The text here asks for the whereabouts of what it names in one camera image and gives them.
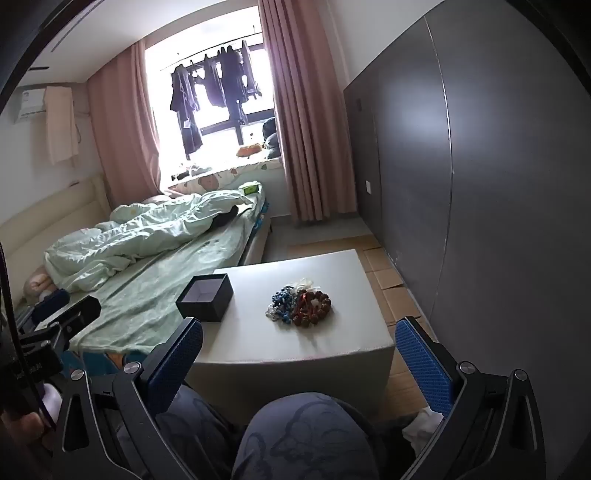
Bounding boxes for red string bracelet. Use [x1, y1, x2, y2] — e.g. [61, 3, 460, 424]
[295, 294, 319, 319]

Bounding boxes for person's left leg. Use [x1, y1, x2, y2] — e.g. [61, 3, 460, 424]
[115, 383, 245, 480]

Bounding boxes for white air conditioner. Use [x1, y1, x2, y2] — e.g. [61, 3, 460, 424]
[14, 86, 47, 123]

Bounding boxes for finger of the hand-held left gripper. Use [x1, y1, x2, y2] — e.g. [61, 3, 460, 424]
[28, 288, 71, 324]
[32, 295, 102, 344]

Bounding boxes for white crumpled cloth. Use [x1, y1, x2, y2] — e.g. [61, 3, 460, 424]
[402, 406, 447, 451]

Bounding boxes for cardboard floor sheets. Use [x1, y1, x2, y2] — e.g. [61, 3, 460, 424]
[286, 234, 445, 416]

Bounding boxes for pink pillow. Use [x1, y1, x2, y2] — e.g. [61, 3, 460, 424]
[25, 272, 59, 297]

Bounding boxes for dark blue cushion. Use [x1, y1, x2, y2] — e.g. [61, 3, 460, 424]
[261, 117, 280, 160]

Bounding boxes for bed with cream headboard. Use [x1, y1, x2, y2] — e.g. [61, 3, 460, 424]
[0, 178, 274, 356]

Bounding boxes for black jewelry box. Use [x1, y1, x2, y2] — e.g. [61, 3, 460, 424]
[175, 273, 235, 323]

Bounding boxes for blue bead bracelet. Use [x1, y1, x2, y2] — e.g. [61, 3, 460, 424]
[269, 285, 299, 325]

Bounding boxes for person's leg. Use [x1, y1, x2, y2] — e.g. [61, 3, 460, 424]
[115, 383, 245, 480]
[231, 392, 402, 480]

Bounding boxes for printed window seat cushion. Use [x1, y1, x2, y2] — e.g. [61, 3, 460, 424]
[166, 159, 282, 197]

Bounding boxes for person's left hand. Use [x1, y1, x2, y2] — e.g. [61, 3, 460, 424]
[0, 408, 48, 446]

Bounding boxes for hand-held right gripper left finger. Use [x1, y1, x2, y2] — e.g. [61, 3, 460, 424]
[48, 318, 205, 480]

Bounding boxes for light green duvet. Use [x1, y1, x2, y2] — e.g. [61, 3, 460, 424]
[44, 189, 254, 291]

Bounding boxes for brown wooden bead bracelet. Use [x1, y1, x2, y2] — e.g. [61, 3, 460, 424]
[295, 288, 332, 326]

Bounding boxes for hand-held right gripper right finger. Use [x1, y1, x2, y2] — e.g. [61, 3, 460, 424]
[396, 316, 549, 480]

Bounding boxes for black garment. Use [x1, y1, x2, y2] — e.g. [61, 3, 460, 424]
[210, 205, 239, 230]

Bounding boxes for white square table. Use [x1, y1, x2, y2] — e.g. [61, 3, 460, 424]
[185, 249, 397, 414]

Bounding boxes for pink curtain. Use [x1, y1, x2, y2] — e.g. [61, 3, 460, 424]
[88, 44, 163, 208]
[256, 0, 359, 223]

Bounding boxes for green bed sheet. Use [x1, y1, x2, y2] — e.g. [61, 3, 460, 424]
[69, 191, 269, 356]

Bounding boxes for person's right leg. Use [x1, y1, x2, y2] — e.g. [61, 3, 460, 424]
[231, 392, 402, 480]

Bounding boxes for white hanging towel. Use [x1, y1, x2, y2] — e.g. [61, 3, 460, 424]
[44, 85, 81, 167]

